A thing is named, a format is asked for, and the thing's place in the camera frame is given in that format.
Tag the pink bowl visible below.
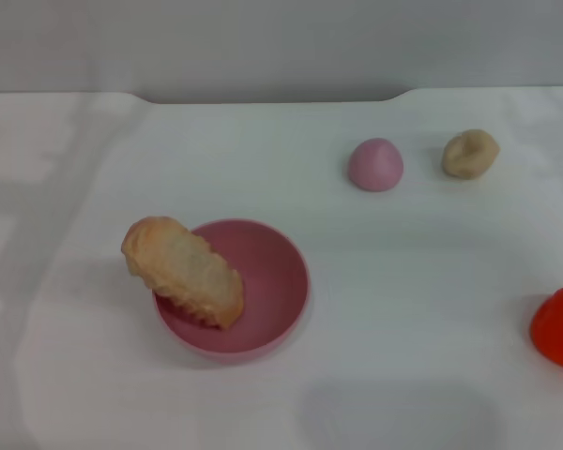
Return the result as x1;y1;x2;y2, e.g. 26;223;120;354
152;218;312;363

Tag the orange striped bread loaf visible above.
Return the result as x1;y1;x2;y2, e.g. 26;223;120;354
120;216;245;332

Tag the pink round bun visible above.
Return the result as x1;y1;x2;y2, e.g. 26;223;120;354
346;137;404;193

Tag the cream folded bun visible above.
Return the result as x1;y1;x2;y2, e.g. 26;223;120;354
440;129;501;180

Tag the red bun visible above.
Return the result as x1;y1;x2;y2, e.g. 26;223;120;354
529;286;563;374

